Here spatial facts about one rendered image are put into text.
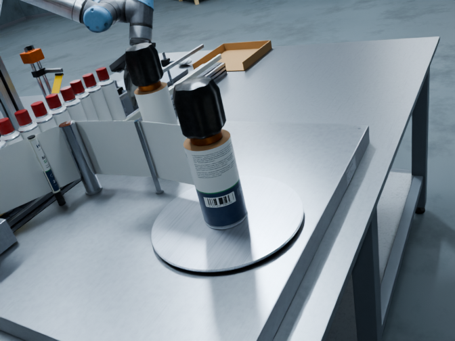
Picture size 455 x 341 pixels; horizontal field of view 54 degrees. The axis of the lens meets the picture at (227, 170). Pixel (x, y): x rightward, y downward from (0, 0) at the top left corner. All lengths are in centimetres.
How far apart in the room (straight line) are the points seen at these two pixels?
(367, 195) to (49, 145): 74
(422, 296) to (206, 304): 131
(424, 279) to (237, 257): 131
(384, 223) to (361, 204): 94
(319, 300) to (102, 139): 61
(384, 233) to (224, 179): 115
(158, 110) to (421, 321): 124
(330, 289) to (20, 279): 59
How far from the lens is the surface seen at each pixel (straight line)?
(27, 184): 115
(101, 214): 107
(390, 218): 194
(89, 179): 115
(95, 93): 141
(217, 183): 81
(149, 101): 115
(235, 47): 227
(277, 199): 92
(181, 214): 94
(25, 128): 126
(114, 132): 105
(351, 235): 91
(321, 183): 97
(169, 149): 97
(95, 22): 144
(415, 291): 196
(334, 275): 83
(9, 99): 140
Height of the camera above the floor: 141
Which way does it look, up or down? 29 degrees down
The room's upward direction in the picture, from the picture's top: 13 degrees counter-clockwise
